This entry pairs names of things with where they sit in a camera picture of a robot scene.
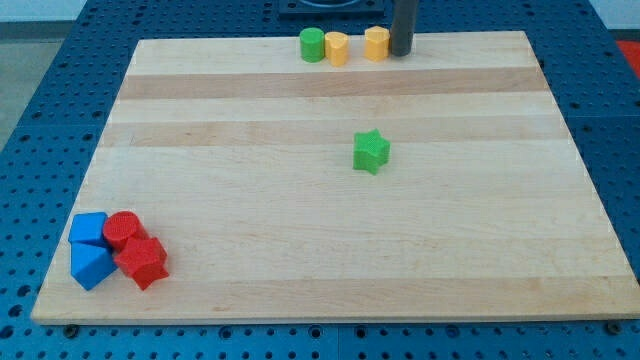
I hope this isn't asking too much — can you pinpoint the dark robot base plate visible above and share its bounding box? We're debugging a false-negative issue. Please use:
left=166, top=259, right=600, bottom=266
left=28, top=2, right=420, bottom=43
left=276, top=0, right=385, bottom=18

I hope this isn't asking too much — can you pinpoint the red star block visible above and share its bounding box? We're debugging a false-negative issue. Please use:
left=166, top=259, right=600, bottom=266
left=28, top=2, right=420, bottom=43
left=114, top=237, right=169, bottom=291

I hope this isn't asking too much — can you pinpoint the green star block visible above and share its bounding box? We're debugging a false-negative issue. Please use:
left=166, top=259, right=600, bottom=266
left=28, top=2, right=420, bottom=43
left=352, top=129, right=391, bottom=175

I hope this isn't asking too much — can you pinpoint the blue cube block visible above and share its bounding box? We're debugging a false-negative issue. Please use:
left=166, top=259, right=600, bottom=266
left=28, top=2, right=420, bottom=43
left=68, top=212, right=109, bottom=248

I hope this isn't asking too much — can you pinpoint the red cylinder block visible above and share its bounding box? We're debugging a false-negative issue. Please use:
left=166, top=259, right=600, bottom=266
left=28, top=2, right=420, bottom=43
left=102, top=211, right=149, bottom=252

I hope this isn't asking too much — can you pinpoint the yellow hexagon block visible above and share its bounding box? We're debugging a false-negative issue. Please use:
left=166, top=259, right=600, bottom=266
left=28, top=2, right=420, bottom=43
left=364, top=26, right=390, bottom=62

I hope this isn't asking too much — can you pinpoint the green cylinder block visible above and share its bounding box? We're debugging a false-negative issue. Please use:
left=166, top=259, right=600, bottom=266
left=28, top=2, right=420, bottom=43
left=299, top=27, right=325, bottom=63

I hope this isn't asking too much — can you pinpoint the yellow heart block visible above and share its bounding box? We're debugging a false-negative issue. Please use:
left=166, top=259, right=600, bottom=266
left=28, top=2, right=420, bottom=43
left=324, top=31, right=349, bottom=67

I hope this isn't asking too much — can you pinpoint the blue triangular block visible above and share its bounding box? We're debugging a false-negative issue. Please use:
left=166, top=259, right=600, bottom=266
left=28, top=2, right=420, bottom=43
left=70, top=243, right=117, bottom=291

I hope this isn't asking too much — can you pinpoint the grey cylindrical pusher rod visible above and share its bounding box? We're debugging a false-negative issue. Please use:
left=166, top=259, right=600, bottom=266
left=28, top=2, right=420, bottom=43
left=390, top=0, right=419, bottom=57

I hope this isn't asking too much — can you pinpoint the wooden board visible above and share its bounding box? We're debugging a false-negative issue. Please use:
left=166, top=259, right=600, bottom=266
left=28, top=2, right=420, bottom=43
left=31, top=31, right=639, bottom=325

